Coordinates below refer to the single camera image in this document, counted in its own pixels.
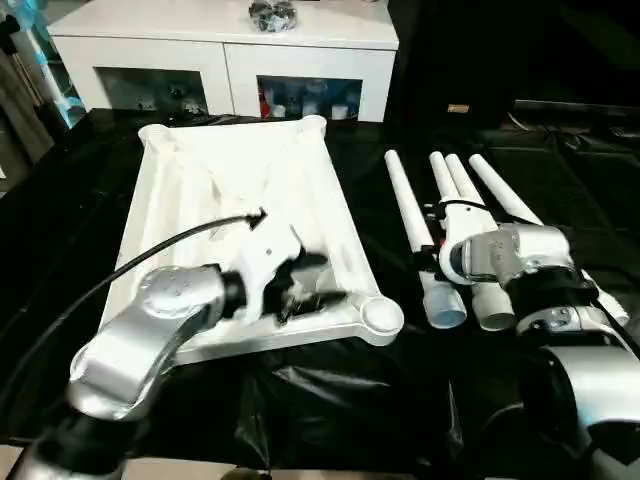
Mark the white pole with blue ribbon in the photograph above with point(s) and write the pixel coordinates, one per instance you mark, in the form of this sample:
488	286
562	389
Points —
60	95

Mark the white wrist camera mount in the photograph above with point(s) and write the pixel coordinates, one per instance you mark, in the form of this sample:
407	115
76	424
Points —
265	250
470	220

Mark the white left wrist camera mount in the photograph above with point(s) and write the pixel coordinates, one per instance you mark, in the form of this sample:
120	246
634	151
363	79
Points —
265	250

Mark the long black bar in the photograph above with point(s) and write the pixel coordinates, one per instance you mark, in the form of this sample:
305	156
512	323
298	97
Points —
575	107

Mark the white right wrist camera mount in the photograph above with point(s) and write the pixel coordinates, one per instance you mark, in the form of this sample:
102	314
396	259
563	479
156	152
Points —
470	220

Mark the small yellow label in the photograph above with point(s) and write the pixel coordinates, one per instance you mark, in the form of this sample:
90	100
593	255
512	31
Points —
457	108

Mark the black glossy mat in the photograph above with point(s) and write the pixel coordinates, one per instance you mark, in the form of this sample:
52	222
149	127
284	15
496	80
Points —
350	400

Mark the white plastic table top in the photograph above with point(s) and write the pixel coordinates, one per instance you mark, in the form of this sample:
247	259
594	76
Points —
240	165

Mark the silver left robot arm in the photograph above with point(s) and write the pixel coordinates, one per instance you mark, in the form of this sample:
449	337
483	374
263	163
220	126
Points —
140	340

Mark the red bottle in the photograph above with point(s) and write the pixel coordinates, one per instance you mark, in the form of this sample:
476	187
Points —
265	102

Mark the small white jar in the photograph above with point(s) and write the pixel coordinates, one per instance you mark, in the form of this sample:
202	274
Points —
340	111
278	111
310	109

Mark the white sideboard cabinet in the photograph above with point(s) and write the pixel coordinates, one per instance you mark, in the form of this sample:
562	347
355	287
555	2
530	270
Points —
225	60

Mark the grey tripod stand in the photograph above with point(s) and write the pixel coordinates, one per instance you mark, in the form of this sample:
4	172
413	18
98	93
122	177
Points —
25	125

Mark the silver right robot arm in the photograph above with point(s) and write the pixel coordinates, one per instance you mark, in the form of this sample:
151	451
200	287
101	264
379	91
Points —
540	250

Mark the bag of black parts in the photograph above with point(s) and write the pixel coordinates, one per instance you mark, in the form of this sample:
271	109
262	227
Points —
272	15

